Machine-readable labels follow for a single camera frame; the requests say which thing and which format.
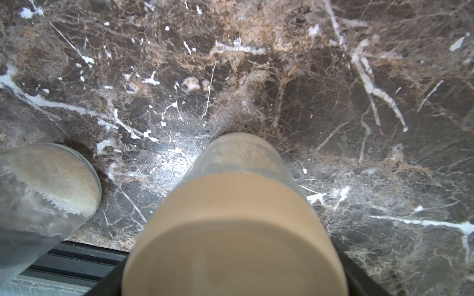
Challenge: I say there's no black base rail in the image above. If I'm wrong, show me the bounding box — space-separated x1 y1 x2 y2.
1 241 128 296

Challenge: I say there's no beige jar lid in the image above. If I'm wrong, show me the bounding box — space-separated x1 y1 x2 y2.
121 171 349 296

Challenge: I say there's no glass rice jar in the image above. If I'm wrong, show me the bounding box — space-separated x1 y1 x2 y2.
1 143 102 286
121 132 349 296

